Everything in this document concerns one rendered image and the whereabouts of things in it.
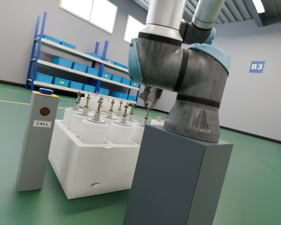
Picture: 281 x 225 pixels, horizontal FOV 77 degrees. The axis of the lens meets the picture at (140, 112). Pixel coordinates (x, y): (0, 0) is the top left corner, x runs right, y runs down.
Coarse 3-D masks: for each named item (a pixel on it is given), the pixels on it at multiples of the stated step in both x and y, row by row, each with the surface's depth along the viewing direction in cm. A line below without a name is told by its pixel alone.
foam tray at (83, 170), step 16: (64, 128) 73; (64, 144) 66; (80, 144) 57; (96, 144) 61; (112, 144) 65; (64, 160) 64; (80, 160) 56; (96, 160) 60; (112, 160) 64; (128, 160) 68; (64, 176) 62; (80, 176) 57; (96, 176) 61; (112, 176) 65; (128, 176) 70; (80, 192) 58; (96, 192) 62
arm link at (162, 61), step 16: (160, 0) 39; (176, 0) 39; (160, 16) 40; (176, 16) 41; (144, 32) 42; (160, 32) 40; (176, 32) 42; (144, 48) 42; (160, 48) 41; (176, 48) 43; (128, 64) 44; (144, 64) 43; (160, 64) 42; (176, 64) 42; (144, 80) 46; (160, 80) 44; (176, 80) 44
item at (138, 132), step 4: (136, 128) 77; (140, 128) 76; (144, 128) 76; (136, 132) 77; (140, 132) 76; (132, 136) 78; (136, 136) 76; (140, 136) 76; (132, 140) 78; (136, 140) 76; (140, 140) 76; (140, 144) 76
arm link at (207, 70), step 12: (192, 48) 45; (204, 48) 43; (216, 48) 42; (192, 60) 42; (204, 60) 42; (216, 60) 42; (228, 60) 43; (180, 72) 43; (192, 72) 42; (204, 72) 42; (216, 72) 42; (228, 72) 44; (180, 84) 44; (192, 84) 43; (204, 84) 42; (216, 84) 43; (204, 96) 43; (216, 96) 43
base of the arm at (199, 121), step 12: (180, 96) 46; (192, 96) 43; (180, 108) 45; (192, 108) 43; (204, 108) 43; (216, 108) 44; (168, 120) 47; (180, 120) 43; (192, 120) 42; (204, 120) 42; (216, 120) 44; (180, 132) 43; (192, 132) 42; (204, 132) 41; (216, 132) 43
